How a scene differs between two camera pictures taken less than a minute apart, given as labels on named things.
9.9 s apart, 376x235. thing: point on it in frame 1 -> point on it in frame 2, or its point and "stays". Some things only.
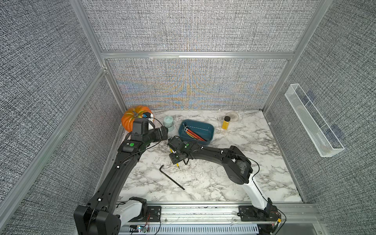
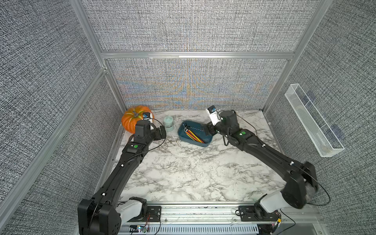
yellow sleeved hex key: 177,164 -> 196,137
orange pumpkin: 135,112 stays
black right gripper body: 175,157 -> 213,129
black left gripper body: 155,135 stays
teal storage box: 205,129 stays
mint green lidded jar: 168,123 stays
